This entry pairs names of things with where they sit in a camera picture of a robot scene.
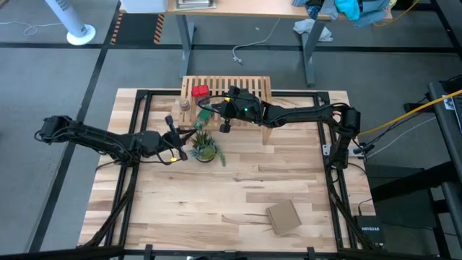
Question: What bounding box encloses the black aluminium table frame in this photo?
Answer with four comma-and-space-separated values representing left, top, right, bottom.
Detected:
77, 89, 378, 260

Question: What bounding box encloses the wooden slatted shelf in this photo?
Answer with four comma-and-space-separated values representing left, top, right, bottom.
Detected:
178, 74, 274, 145

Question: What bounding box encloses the white box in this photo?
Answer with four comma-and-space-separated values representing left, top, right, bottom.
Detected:
120, 0, 169, 14

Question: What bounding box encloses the thin white cable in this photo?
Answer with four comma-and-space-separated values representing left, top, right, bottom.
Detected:
0, 21, 64, 37

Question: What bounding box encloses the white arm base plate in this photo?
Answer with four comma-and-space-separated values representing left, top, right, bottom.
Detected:
323, 144, 365, 158

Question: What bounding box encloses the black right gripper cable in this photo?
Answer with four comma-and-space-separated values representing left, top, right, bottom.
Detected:
196, 94, 232, 106

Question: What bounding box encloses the stack of books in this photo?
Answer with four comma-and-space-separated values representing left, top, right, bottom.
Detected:
173, 0, 217, 11

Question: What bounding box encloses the blue clothes pile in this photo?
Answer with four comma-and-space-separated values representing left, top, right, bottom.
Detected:
292, 0, 398, 29

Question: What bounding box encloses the turquoise garment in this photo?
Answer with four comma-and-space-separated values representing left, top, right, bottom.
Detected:
334, 0, 361, 22

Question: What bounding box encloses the brown cardboard piece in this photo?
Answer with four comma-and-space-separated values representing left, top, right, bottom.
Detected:
266, 199, 302, 237

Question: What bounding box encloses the yellow cable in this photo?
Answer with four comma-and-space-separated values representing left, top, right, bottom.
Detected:
373, 0, 422, 28
359, 89, 462, 137

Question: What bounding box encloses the white cloth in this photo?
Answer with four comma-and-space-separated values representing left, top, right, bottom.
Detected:
292, 18, 334, 43

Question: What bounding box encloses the wooden desk with grey legs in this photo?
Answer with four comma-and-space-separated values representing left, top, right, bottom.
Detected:
118, 0, 393, 87

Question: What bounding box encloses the red block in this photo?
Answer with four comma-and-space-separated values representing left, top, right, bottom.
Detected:
191, 84, 210, 98

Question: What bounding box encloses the oregano jar with green lid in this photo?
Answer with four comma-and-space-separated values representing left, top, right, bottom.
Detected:
193, 107, 214, 131

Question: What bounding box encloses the white cable with plug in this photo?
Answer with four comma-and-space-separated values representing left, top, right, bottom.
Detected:
232, 17, 282, 65

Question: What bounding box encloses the black mat with hazard stripes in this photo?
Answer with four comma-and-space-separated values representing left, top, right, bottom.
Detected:
110, 13, 166, 46

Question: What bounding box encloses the succulent plant in black pot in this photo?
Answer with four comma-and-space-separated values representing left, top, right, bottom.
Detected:
189, 129, 227, 168

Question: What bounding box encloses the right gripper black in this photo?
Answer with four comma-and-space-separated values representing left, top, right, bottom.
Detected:
210, 85, 263, 134

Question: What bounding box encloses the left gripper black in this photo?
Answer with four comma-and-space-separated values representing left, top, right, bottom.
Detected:
136, 114, 198, 163

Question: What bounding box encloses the grey cable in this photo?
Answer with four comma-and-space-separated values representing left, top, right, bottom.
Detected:
366, 117, 437, 160

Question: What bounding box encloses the black Netgear network switch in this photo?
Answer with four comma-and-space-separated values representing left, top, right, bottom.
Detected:
352, 215, 385, 248

